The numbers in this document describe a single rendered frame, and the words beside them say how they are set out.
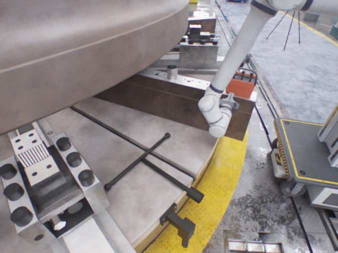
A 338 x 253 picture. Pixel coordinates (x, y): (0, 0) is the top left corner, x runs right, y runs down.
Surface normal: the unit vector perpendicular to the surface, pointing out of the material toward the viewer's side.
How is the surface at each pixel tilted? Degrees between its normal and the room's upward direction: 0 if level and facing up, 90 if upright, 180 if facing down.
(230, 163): 0
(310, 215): 0
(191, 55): 90
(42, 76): 90
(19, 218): 0
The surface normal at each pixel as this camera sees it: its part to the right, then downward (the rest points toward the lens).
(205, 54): -0.05, 0.65
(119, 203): 0.00, -0.76
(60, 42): 0.39, -0.42
